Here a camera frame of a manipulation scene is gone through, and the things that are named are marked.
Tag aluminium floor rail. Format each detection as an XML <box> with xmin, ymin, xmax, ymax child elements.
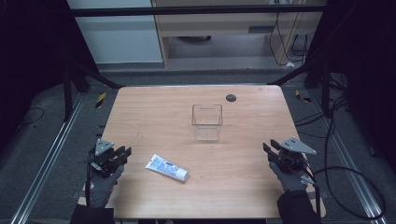
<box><xmin>9</xmin><ymin>92</ymin><xmax>87</xmax><ymax>224</ymax></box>
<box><xmin>308</xmin><ymin>90</ymin><xmax>389</xmax><ymax>224</ymax></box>

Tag person's right hand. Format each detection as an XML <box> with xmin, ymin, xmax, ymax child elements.
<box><xmin>268</xmin><ymin>161</ymin><xmax>315</xmax><ymax>193</ymax></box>

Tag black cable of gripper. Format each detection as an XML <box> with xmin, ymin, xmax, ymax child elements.
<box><xmin>306</xmin><ymin>102</ymin><xmax>387</xmax><ymax>220</ymax></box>
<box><xmin>84</xmin><ymin>152</ymin><xmax>94</xmax><ymax>207</ymax></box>

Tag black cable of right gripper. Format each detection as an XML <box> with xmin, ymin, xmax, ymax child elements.
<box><xmin>306</xmin><ymin>102</ymin><xmax>387</xmax><ymax>220</ymax></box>

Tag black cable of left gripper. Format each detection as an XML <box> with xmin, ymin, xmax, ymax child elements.
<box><xmin>84</xmin><ymin>152</ymin><xmax>94</xmax><ymax>207</ymax></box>

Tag white cabinet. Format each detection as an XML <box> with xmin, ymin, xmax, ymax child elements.
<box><xmin>66</xmin><ymin>0</ymin><xmax>164</xmax><ymax>65</ymax></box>

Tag clear plastic container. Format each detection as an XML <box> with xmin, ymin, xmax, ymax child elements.
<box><xmin>191</xmin><ymin>104</ymin><xmax>224</xmax><ymax>143</ymax></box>

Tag black horizontal bar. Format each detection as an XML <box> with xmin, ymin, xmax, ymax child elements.
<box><xmin>68</xmin><ymin>4</ymin><xmax>327</xmax><ymax>18</ymax></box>

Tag black hanging cables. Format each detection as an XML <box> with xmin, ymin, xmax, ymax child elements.
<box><xmin>268</xmin><ymin>12</ymin><xmax>312</xmax><ymax>67</ymax></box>

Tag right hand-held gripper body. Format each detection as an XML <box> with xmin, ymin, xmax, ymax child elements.
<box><xmin>275</xmin><ymin>136</ymin><xmax>318</xmax><ymax>174</ymax></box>

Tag black floor cable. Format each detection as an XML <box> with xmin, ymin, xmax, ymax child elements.
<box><xmin>16</xmin><ymin>106</ymin><xmax>46</xmax><ymax>131</ymax></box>

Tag yellow black striped tape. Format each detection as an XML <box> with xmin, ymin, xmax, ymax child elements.
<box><xmin>94</xmin><ymin>91</ymin><xmax>107</xmax><ymax>109</ymax></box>
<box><xmin>294</xmin><ymin>89</ymin><xmax>312</xmax><ymax>104</ymax></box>

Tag black metal stand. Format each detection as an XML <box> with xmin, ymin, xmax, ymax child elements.
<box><xmin>267</xmin><ymin>59</ymin><xmax>349</xmax><ymax>119</ymax></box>
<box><xmin>61</xmin><ymin>59</ymin><xmax>124</xmax><ymax>123</ymax></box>

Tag white toothpaste tube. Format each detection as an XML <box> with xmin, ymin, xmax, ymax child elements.
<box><xmin>145</xmin><ymin>153</ymin><xmax>191</xmax><ymax>184</ymax></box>

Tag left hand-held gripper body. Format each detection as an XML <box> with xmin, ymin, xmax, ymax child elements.
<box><xmin>88</xmin><ymin>138</ymin><xmax>124</xmax><ymax>178</ymax></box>

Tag wooden desk with drawer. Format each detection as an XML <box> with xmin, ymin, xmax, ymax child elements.
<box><xmin>150</xmin><ymin>0</ymin><xmax>328</xmax><ymax>68</ymax></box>

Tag person's left hand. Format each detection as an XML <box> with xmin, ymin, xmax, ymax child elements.
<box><xmin>88</xmin><ymin>165</ymin><xmax>125</xmax><ymax>209</ymax></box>

